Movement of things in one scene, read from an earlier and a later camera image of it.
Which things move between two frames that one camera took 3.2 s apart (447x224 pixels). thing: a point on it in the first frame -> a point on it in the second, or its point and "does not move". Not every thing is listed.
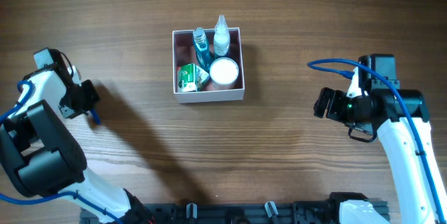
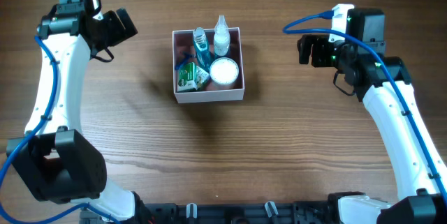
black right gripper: [335, 104] -> [306, 50]
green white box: [201, 76] does not move
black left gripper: [85, 95] -> [123, 24]
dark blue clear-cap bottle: [221, 37] does not move
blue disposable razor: [96, 116] -> [186, 55]
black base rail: [249, 213] does not move
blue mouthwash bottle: [202, 50] does not move
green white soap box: [186, 77] does not move
